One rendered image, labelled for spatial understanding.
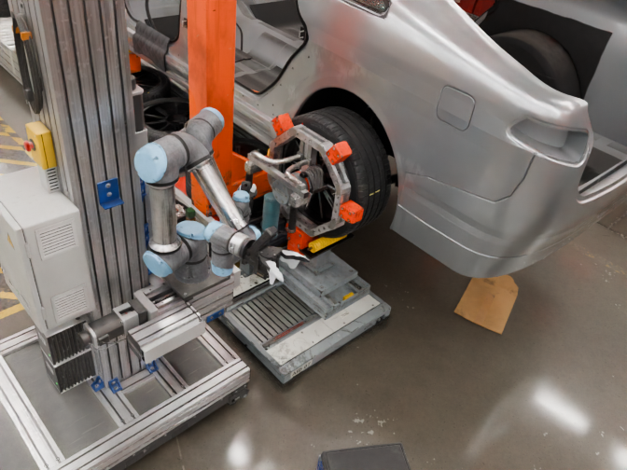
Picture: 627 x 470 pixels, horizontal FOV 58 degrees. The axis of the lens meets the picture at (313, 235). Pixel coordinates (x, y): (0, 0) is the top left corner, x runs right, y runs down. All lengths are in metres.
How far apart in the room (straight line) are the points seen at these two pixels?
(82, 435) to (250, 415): 0.77
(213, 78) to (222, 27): 0.24
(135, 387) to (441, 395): 1.54
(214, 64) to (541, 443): 2.42
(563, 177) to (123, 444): 2.05
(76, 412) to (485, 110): 2.10
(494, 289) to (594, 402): 0.90
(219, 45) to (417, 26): 0.89
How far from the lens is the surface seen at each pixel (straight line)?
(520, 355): 3.55
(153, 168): 1.89
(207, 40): 2.71
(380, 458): 2.46
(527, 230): 2.52
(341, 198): 2.70
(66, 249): 2.10
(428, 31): 2.50
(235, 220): 2.00
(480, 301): 3.76
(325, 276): 3.29
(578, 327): 3.91
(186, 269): 2.29
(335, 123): 2.78
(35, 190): 2.17
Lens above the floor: 2.39
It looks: 37 degrees down
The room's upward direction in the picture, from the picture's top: 8 degrees clockwise
